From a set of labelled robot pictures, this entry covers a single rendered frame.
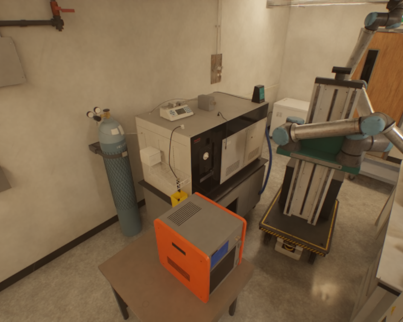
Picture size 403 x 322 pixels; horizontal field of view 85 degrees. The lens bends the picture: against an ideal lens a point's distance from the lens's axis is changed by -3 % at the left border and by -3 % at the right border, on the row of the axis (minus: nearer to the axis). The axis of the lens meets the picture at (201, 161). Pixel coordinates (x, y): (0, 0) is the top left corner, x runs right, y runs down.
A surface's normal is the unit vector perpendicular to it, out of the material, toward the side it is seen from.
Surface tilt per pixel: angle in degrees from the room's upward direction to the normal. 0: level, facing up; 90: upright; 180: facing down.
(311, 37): 90
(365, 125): 87
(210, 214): 0
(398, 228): 0
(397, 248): 0
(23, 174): 90
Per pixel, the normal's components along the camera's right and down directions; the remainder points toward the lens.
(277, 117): -0.67, 0.38
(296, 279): 0.00, -0.86
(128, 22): 0.75, 0.33
